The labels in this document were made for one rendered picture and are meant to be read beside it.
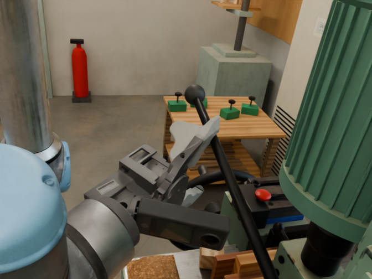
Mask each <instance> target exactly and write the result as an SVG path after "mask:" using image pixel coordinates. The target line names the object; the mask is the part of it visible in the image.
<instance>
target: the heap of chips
mask: <svg viewBox="0 0 372 279"><path fill-rule="evenodd" d="M126 267H127V277H128V279H180V278H179V274H178V270H177V266H176V263H175V259H174V255H167V256H166V255H155V256H146V257H142V258H140V259H138V260H131V261H130V262H129V263H128V264H127V265H126Z"/></svg>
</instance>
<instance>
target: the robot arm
mask: <svg viewBox="0 0 372 279"><path fill-rule="evenodd" d="M0 118H1V123H2V127H3V132H4V136H5V138H4V139H2V141H1V142H0V279H113V278H114V277H115V276H116V275H117V274H118V273H119V272H120V271H121V270H122V269H123V268H124V267H125V266H126V265H127V264H128V263H129V262H130V261H131V260H132V259H133V257H134V255H135V248H134V246H136V245H137V244H138V242H139V241H140V234H145V235H149V236H154V237H159V238H163V239H167V240H172V241H177V242H181V243H185V244H189V245H194V246H199V247H204V248H207V249H212V250H216V251H220V250H222V249H223V247H224V245H225V243H226V240H227V238H228V236H229V234H230V225H231V220H230V218H229V217H228V216H225V215H220V214H215V213H210V212H207V211H202V210H198V209H193V208H189V206H190V205H192V204H193V203H194V202H195V201H196V200H197V199H198V198H199V197H200V195H201V194H202V193H203V191H204V190H203V187H202V186H201V185H197V186H195V187H194V188H192V189H191V188H189V189H188V190H187V185H188V179H189V176H187V175H186V174H185V172H186V171H187V170H188V169H189V168H191V167H193V166H195V165H196V163H197V162H198V160H199V159H200V157H201V155H202V153H203V151H204V150H205V149H206V147H207V146H208V145H209V144H210V141H211V140H212V138H213V137H214V136H215V135H216V134H217V133H218V132H219V126H220V117H219V116H218V115H216V116H214V117H213V118H212V119H210V120H209V121H208V122H207V123H206V124H205V125H203V126H200V125H196V124H193V123H189V122H184V121H175V122H173V123H172V125H171V126H170V129H169V130H170V132H171V134H172V136H173V137H174V139H175V144H174V146H173V147H172V149H171V150H170V153H169V157H170V159H171V160H172V161H171V163H170V164H169V163H168V162H167V160H165V159H164V158H162V157H161V156H159V155H158V154H155V153H157V150H155V149H154V148H152V147H151V146H149V145H147V144H146V143H145V144H143V145H142V146H140V147H138V148H137V149H136V150H134V151H133V152H131V153H130V154H128V155H127V156H125V157H123V158H122V159H120V160H119V169H118V171H116V172H115V173H114V174H112V175H110V176H109V177H108V178H106V179H105V180H103V181H102V182H101V183H99V184H98V185H96V186H94V187H93V188H92V189H90V190H89V191H87V192H86V193H85V194H84V199H85V200H84V201H82V202H81V203H80V204H78V205H77V206H75V207H74V208H72V209H71V210H69V211H68V212H67V209H66V205H65V202H64V199H63V197H62V195H61V193H63V192H66V191H67V190H68V189H69V188H70V183H71V182H70V181H71V164H70V153H69V147H68V144H67V143H66V142H65V141H61V140H60V138H59V136H58V135H57V134H56V133H54V132H52V126H51V117H50V107H49V97H48V87H47V77H46V71H45V61H44V52H43V41H42V31H41V26H40V16H39V6H38V0H0ZM140 150H143V152H142V153H140V154H139V155H137V156H136V157H135V158H133V159H131V158H130V157H131V156H133V155H134V154H136V153H137V152H139V151H140ZM187 168H188V169H187ZM135 221H136V222H135Z"/></svg>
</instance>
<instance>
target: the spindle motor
mask: <svg viewBox="0 0 372 279"><path fill-rule="evenodd" d="M279 183H280V186H281V189H282V191H283V193H284V194H285V196H286V197H287V199H288V200H289V201H290V202H291V204H292V205H293V206H294V207H295V208H296V209H297V210H298V211H299V212H300V213H302V214H303V215H304V216H305V217H307V218H308V219H309V220H311V221H312V222H314V223H315V224H317V225H318V226H320V227H322V228H323V229H325V230H327V231H329V232H330V233H332V234H334V235H337V236H339V237H341V238H344V239H346V240H349V241H351V242H354V243H357V244H359V243H360V241H361V239H362V237H363V235H364V233H365V231H366V229H367V228H368V226H369V224H370V222H371V220H372V0H333V2H332V5H331V8H330V11H329V14H328V18H327V21H326V24H325V27H324V31H323V34H322V37H321V40H320V43H319V47H318V50H317V53H316V57H315V59H314V63H313V66H312V70H311V73H310V75H309V79H308V82H307V86H306V89H305V91H304V95H303V98H302V102H301V105H300V107H299V111H298V114H297V118H296V121H295V123H294V127H293V130H292V134H291V137H290V141H289V143H288V146H287V150H286V154H285V156H284V158H283V161H282V165H281V168H280V172H279Z"/></svg>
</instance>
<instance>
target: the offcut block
mask: <svg viewBox="0 0 372 279"><path fill-rule="evenodd" d="M222 254H224V247H223V249H222V250H220V251H216V250H212V249H207V248H204V247H200V254H199V268H204V269H209V270H212V269H213V264H214V259H215V255H222Z"/></svg>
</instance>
